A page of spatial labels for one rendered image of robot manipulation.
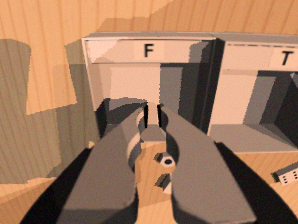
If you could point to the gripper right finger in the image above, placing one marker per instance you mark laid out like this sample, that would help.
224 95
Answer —
212 185

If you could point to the white domino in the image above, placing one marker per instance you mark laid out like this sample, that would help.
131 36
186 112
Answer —
288 174

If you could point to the silver hex nut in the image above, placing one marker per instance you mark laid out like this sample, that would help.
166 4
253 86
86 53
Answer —
166 160

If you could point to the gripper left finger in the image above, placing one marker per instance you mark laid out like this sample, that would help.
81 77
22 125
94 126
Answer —
98 187

